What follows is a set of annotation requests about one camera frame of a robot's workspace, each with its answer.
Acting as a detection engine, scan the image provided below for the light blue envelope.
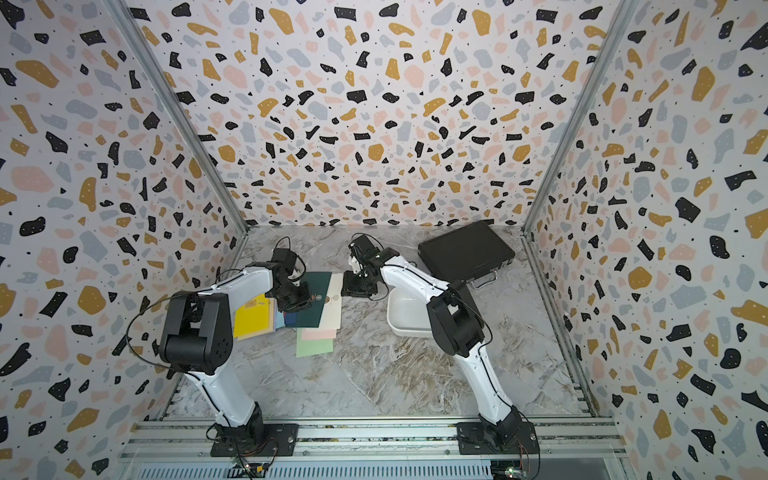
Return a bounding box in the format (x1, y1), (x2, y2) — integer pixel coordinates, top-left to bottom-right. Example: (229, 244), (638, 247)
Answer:
(271, 300), (285, 331)

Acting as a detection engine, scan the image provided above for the yellow envelope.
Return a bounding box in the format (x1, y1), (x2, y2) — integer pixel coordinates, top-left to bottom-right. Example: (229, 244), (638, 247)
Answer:
(233, 294), (273, 340)

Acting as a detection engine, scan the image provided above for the pink envelope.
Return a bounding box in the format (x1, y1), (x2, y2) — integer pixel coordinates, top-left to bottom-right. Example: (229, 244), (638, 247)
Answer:
(299, 328), (338, 341)

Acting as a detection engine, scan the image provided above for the cream envelope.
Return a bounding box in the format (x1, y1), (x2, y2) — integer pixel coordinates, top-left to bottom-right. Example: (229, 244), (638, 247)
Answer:
(318, 273), (343, 330)

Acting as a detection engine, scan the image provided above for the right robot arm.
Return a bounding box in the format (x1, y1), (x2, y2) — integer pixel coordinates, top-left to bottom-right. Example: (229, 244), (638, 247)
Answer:
(344, 233), (523, 452)

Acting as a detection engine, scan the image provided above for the aluminium rail frame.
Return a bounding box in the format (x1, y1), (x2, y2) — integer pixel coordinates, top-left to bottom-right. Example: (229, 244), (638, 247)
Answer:
(117, 417), (635, 479)

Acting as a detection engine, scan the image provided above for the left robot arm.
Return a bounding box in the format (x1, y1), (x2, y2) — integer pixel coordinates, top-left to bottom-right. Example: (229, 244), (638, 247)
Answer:
(159, 248), (311, 452)

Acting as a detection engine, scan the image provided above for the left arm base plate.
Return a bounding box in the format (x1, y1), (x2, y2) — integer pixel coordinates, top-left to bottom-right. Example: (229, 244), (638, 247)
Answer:
(210, 423), (299, 458)

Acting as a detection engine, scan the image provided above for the white storage box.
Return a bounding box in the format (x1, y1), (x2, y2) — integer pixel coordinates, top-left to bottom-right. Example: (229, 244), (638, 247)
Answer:
(387, 289), (433, 339)

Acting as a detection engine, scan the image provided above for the dark green envelope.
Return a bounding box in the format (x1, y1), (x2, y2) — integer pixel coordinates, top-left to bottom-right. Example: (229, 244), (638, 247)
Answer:
(284, 272), (332, 328)

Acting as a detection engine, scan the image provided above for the light green envelope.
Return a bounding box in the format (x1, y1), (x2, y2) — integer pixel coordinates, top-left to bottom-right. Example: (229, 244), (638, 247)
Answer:
(296, 329), (335, 358)

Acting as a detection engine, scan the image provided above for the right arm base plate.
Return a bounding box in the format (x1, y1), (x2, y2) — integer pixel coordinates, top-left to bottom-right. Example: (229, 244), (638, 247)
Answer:
(456, 421), (540, 456)

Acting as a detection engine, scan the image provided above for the black case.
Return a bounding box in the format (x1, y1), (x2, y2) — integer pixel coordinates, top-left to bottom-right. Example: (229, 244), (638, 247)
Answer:
(417, 221), (516, 289)

